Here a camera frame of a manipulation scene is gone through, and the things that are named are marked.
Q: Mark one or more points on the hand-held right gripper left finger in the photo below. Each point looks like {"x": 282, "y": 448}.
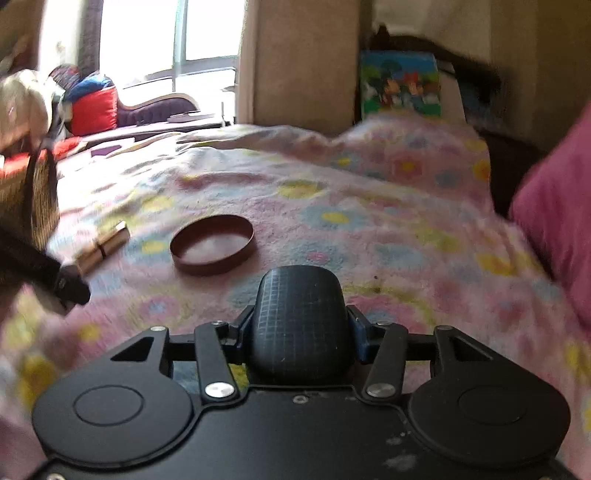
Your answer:
{"x": 240, "y": 339}

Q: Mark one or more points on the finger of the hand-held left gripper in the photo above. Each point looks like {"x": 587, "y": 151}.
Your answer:
{"x": 46, "y": 272}

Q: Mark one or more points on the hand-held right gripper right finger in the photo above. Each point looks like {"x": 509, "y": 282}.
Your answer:
{"x": 362, "y": 341}

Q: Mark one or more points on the black gridded oval case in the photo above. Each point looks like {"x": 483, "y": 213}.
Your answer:
{"x": 300, "y": 323}

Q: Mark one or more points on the gold lipstick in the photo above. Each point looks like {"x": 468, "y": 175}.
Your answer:
{"x": 108, "y": 242}

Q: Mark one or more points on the woven basket with fabric liner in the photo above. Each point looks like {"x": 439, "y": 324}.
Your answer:
{"x": 27, "y": 203}

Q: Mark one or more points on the brown round tin lid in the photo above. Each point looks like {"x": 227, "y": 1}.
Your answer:
{"x": 212, "y": 270}

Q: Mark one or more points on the pastel floral fleece blanket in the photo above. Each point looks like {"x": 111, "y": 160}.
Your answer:
{"x": 369, "y": 221}

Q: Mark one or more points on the red seat cushion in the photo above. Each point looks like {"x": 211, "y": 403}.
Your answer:
{"x": 67, "y": 146}

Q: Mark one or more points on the red pillow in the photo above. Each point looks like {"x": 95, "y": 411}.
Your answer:
{"x": 94, "y": 113}

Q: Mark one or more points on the blue cloth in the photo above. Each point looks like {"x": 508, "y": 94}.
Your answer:
{"x": 90, "y": 85}

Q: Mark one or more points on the purple chaise sofa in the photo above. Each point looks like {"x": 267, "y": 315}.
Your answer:
{"x": 157, "y": 108}

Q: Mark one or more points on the pink pillow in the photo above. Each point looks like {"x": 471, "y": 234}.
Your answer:
{"x": 558, "y": 212}

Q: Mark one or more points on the patterned curtain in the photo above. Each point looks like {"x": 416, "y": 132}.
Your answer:
{"x": 90, "y": 32}

